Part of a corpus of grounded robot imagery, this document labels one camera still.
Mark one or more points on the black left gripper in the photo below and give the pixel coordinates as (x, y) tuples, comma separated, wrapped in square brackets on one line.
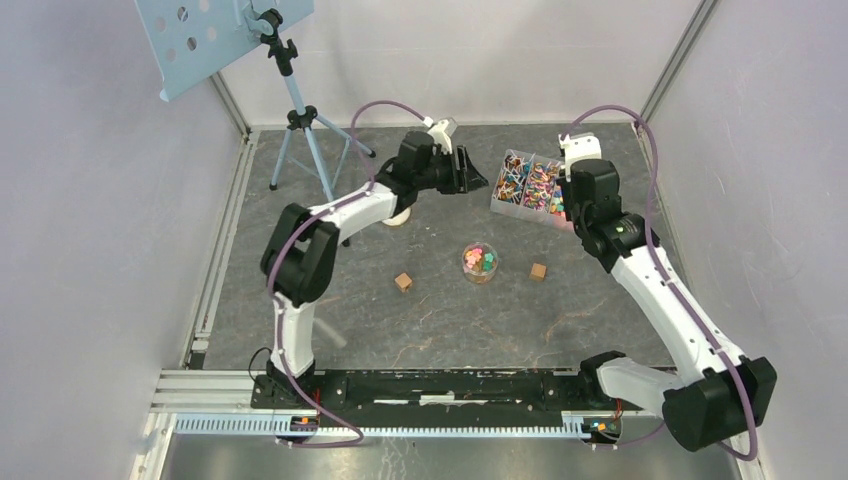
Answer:
[(464, 181)]

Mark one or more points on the clear compartment candy box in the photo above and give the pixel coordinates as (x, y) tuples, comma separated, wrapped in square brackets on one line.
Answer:
[(526, 189)]

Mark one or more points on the clear glass jar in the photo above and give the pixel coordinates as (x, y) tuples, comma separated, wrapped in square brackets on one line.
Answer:
[(479, 261)]

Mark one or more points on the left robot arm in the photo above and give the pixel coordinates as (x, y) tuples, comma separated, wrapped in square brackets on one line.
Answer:
[(300, 257)]

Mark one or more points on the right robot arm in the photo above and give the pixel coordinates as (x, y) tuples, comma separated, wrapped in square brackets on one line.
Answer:
[(717, 391)]

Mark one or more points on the gold jar lid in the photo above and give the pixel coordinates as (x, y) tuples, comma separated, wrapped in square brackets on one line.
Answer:
[(398, 219)]

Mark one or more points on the plain wooden cube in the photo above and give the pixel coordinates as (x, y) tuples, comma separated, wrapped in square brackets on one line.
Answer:
[(538, 272)]

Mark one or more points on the wooden letter cube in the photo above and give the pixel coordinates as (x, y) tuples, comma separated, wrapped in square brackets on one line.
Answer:
[(403, 282)]

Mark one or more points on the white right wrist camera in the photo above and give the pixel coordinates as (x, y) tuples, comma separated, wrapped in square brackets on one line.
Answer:
[(579, 147)]

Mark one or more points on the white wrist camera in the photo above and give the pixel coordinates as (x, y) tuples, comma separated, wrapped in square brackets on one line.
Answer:
[(579, 147), (441, 131)]

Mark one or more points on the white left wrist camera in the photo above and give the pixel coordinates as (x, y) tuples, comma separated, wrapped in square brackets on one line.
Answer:
[(441, 131)]

